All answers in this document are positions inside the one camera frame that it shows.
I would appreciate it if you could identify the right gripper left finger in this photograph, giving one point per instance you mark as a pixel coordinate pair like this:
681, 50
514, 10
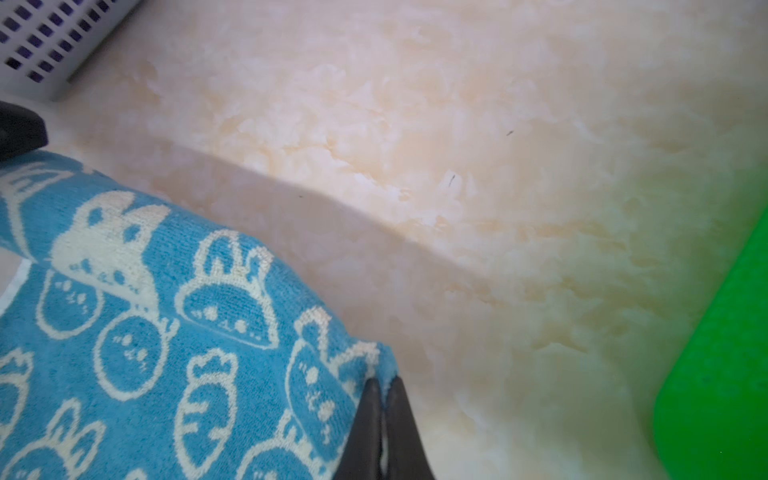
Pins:
361, 458

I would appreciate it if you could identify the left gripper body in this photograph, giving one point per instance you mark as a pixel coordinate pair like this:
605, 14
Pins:
22, 131

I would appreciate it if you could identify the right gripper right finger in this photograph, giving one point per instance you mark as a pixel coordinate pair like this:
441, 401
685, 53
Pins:
406, 459

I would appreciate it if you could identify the patterned towel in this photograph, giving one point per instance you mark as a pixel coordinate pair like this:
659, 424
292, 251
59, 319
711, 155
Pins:
141, 341

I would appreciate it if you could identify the white plastic basket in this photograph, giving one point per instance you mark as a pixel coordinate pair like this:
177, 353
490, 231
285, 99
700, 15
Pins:
48, 42

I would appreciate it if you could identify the green plastic basket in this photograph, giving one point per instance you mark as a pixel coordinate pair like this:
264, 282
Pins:
710, 417

